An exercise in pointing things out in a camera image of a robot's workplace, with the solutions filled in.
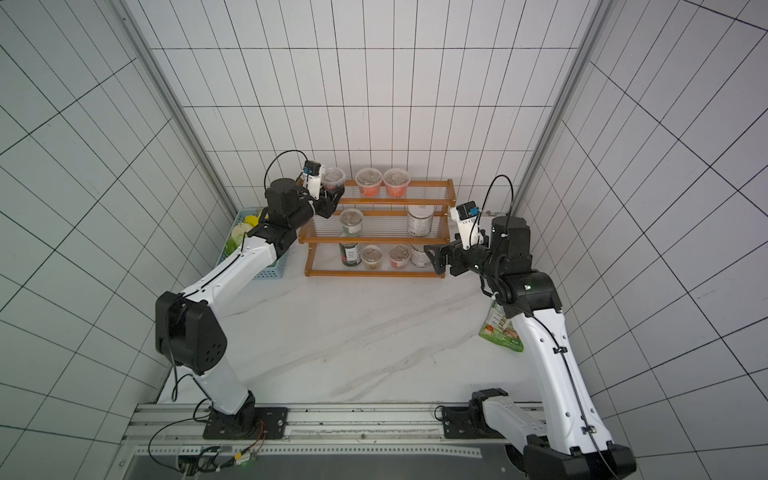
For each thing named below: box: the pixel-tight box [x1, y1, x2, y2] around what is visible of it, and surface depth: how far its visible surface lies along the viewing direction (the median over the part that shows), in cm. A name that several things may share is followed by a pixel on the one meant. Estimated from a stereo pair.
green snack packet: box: [478, 300, 524, 352], surface depth 90 cm
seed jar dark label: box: [322, 167, 346, 191], surface depth 79 cm
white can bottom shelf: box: [410, 245, 431, 268], surface depth 99 cm
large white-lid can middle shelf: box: [407, 205, 435, 237], surface depth 90 cm
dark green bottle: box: [339, 242, 362, 267], surface depth 98 cm
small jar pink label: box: [389, 244, 412, 269], surface depth 100 cm
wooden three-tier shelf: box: [298, 179, 457, 278], surface depth 96 cm
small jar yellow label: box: [361, 244, 383, 270], surface depth 102 cm
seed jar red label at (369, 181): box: [355, 167, 383, 197], surface depth 85 cm
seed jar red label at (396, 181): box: [383, 167, 411, 197], surface depth 85 cm
